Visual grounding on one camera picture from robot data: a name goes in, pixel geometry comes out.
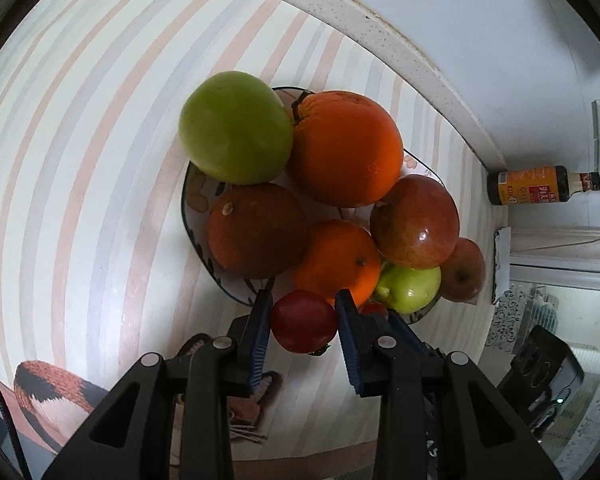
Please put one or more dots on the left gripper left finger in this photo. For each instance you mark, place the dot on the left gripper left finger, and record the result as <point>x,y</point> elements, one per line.
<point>129,434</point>

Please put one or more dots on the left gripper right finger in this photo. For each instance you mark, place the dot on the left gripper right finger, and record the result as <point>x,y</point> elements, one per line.
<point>440,417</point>

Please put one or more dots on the smaller cherry tomato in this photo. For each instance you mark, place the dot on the smaller cherry tomato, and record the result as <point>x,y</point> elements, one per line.
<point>373,308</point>

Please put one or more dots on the large red apple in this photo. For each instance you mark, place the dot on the large red apple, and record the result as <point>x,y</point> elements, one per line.
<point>463,274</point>

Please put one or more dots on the larger cherry tomato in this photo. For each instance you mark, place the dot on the larger cherry tomato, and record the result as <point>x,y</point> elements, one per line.
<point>303,322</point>

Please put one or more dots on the green apple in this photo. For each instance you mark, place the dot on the green apple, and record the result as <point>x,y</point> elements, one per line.
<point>407,290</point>
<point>235,129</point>

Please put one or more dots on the green apple on plate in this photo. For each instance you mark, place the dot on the green apple on plate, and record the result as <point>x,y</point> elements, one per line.
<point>407,290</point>

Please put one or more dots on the folded white cloth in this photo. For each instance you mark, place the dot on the folded white cloth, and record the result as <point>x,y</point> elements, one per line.
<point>501,275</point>

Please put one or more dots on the striped table mat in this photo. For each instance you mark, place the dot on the striped table mat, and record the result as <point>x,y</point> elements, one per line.
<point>114,243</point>

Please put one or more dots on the round mandarin orange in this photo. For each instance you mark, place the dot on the round mandarin orange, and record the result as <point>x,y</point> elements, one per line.
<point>341,255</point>

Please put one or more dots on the dark red fruit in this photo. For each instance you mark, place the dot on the dark red fruit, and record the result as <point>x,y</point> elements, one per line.
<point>257,231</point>

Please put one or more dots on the floral oval plate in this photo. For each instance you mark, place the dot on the floral oval plate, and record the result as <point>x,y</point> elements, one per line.
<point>280,185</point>

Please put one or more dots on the dark sauce bottle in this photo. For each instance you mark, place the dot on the dark sauce bottle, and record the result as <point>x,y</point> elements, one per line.
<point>543,185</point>

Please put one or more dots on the large orange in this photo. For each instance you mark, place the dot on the large orange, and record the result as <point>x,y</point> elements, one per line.
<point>348,151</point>

